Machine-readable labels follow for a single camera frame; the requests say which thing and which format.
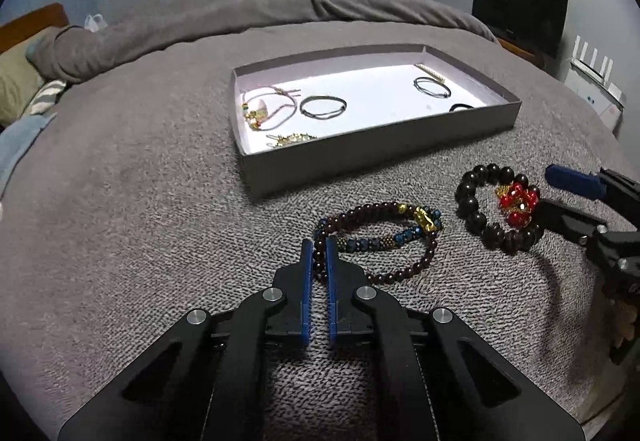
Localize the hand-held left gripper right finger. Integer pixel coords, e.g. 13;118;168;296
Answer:
325;235;586;441

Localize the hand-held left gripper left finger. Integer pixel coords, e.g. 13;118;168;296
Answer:
57;237;316;441

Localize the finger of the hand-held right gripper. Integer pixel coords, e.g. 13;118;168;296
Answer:
537;198;611;247
545;164;640;212

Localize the red bead bracelet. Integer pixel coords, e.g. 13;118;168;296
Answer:
495;184;542;228

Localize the blue bead bracelet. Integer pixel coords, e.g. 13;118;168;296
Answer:
315;208;445;254

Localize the dark red small-bead bracelet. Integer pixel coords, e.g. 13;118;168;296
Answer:
312;202;443;287

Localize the large black bead bracelet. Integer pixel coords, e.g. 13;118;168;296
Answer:
455;164;546;252

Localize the gold bead bracelet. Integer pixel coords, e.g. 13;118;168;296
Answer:
265;132;317;149

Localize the pearl and gold hair clip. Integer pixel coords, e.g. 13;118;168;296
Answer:
417;64;447;83

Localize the silver wire bangle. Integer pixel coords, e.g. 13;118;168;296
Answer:
299;94;348;118

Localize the thin metal ring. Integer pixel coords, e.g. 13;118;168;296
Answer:
413;76;452;98

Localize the pink braided tassel bracelet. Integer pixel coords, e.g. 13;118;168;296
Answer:
241;88;301;132

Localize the grey shallow cardboard box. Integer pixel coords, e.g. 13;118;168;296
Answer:
231;44;522;202

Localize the person's right hand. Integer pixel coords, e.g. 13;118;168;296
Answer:
612;301;640;364

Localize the white router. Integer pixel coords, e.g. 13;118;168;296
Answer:
571;35;626;99

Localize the wooden television stand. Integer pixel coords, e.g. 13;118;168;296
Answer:
495;37;546;69

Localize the black flat television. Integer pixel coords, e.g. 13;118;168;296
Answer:
472;0;570;59

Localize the grey duvet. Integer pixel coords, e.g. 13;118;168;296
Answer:
25;0;501;84

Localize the light blue blanket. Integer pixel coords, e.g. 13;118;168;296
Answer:
0;114;56;199

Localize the striped pillow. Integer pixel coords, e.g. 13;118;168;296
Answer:
22;80;68;117

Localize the olive green pillow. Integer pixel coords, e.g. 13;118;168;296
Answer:
0;26;61;127

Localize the wooden headboard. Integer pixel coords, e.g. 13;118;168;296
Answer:
0;4;68;54

